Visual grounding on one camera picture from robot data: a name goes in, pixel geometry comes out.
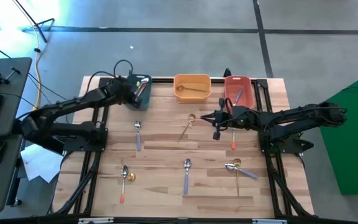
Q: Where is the yellow plastic bin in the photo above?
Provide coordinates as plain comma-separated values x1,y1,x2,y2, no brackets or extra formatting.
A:
173,73,212,102

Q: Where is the purple-handled silver spoon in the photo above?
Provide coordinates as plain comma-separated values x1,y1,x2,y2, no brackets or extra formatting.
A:
183,158,193,195
224,162,259,180
134,120,143,152
233,88,244,106

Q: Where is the dark green plastic bin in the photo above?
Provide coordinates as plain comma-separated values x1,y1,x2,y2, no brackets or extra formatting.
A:
126,73,153,110

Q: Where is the black aluminium table frame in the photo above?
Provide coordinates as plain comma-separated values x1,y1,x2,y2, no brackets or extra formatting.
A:
73,77,315,218

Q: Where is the yellow cable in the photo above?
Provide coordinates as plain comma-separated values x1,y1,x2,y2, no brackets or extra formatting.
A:
28,26,42,111

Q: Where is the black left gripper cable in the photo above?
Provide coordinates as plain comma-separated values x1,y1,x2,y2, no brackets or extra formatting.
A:
85,58,134,94

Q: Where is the green board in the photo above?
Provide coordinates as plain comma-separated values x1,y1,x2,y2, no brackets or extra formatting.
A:
318,68,358,196

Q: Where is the black floor stand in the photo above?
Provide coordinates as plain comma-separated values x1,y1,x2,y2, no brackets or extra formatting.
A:
12,0,56,44

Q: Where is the red-orange plastic bin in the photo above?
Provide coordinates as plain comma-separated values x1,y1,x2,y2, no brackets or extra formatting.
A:
224,75,255,108

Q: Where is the silver bracket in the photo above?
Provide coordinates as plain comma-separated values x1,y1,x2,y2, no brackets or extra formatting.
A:
252,218,288,224
78,217,115,224

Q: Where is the black edge rail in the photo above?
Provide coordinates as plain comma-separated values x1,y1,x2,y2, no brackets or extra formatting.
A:
0,213,358,224

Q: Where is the dark right gripper cable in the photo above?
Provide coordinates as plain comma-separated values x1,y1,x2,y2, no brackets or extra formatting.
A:
218,97,235,115

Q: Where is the white paper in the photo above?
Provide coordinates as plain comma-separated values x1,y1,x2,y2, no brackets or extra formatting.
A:
21,144,62,184

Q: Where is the spoon with wooden handle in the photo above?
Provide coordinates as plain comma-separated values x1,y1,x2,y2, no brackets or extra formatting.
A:
176,85,210,93
232,157,242,196
99,172,136,182
177,113,196,142

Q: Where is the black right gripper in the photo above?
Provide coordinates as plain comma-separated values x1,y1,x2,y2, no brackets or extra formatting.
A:
200,107,241,129

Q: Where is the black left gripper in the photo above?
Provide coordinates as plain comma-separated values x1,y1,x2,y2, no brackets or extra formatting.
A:
112,76,145,105

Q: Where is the black cable bundle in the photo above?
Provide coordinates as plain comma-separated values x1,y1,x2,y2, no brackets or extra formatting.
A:
50,151,103,215
265,154,312,218

